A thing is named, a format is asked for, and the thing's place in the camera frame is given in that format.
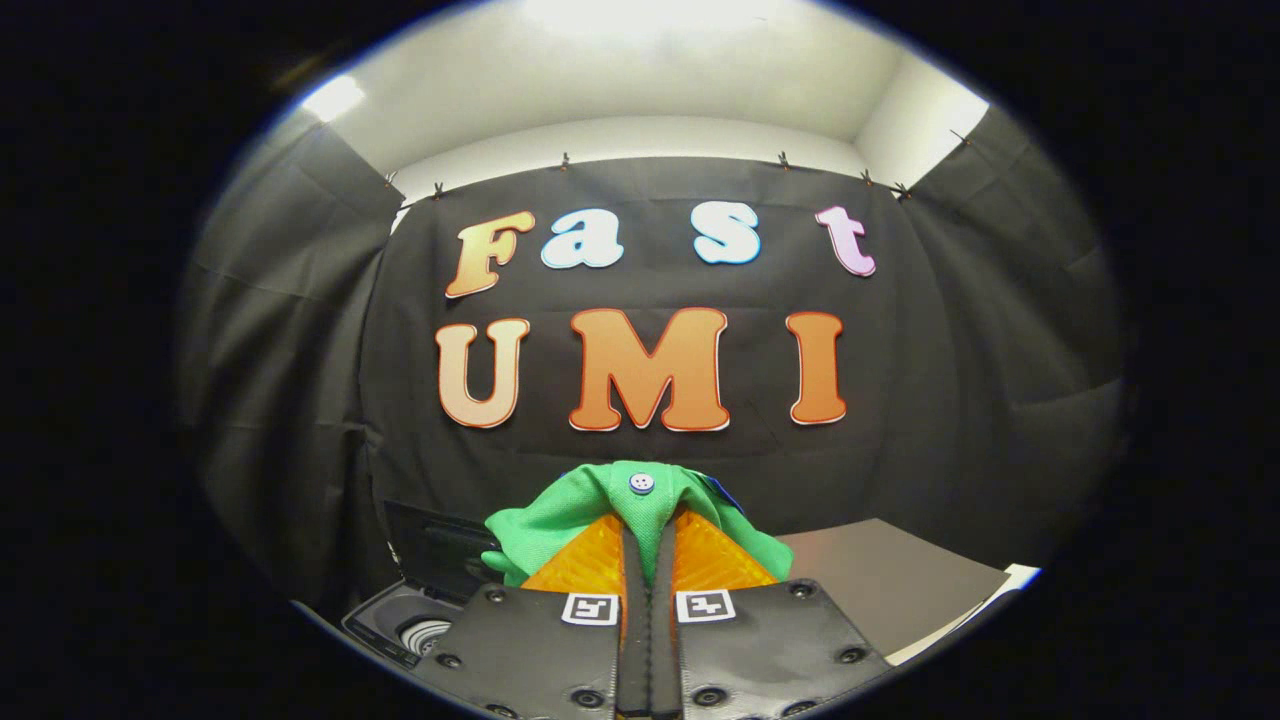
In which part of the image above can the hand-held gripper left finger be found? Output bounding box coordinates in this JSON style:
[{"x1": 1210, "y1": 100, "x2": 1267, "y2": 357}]
[{"x1": 410, "y1": 513, "x2": 652, "y2": 720}]

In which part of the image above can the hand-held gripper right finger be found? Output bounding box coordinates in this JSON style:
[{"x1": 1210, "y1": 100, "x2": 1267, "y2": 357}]
[{"x1": 650, "y1": 505, "x2": 894, "y2": 720}]

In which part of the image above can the green shirt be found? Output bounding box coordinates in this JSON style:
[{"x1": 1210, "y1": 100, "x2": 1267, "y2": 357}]
[{"x1": 482, "y1": 460, "x2": 794, "y2": 586}]

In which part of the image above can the black washing machine lid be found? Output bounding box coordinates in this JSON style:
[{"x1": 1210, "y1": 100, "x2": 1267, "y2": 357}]
[{"x1": 385, "y1": 500, "x2": 501, "y2": 606}]

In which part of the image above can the grey box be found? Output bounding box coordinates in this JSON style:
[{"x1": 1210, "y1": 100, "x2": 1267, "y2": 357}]
[{"x1": 775, "y1": 518, "x2": 1013, "y2": 656}]

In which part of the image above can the black backdrop cloth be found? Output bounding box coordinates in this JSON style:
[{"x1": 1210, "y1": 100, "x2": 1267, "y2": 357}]
[{"x1": 178, "y1": 105, "x2": 1126, "y2": 641}]

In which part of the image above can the ceiling light panel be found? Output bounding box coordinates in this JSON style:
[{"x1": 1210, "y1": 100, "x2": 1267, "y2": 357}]
[
  {"x1": 520, "y1": 0, "x2": 781, "y2": 31},
  {"x1": 300, "y1": 75, "x2": 366, "y2": 123}
]

